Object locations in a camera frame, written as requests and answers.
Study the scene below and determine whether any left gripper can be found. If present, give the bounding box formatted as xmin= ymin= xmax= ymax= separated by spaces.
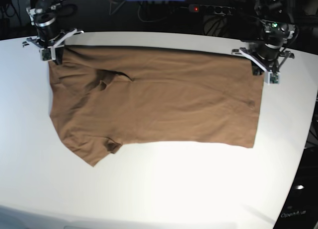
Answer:
xmin=231 ymin=43 xmax=295 ymax=76

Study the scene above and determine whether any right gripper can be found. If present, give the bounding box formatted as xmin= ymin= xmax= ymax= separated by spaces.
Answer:
xmin=22 ymin=28 xmax=84 ymax=65

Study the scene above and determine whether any brown T-shirt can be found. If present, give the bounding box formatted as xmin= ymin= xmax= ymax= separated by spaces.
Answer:
xmin=49 ymin=46 xmax=263 ymax=166

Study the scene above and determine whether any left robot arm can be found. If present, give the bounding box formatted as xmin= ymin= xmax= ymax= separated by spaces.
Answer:
xmin=232 ymin=0 xmax=300 ymax=84

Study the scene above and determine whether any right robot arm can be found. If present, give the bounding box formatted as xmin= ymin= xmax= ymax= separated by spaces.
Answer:
xmin=22 ymin=0 xmax=84 ymax=65

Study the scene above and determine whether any black power strip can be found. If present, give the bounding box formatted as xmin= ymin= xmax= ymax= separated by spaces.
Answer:
xmin=188 ymin=4 xmax=237 ymax=15

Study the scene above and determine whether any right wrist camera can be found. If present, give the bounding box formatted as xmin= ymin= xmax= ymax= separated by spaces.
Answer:
xmin=39 ymin=48 xmax=53 ymax=62

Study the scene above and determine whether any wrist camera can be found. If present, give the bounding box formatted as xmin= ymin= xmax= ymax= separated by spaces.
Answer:
xmin=39 ymin=48 xmax=53 ymax=62
xmin=264 ymin=72 xmax=280 ymax=84

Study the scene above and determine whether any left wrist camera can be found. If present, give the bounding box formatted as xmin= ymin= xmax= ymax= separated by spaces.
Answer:
xmin=264 ymin=72 xmax=280 ymax=84

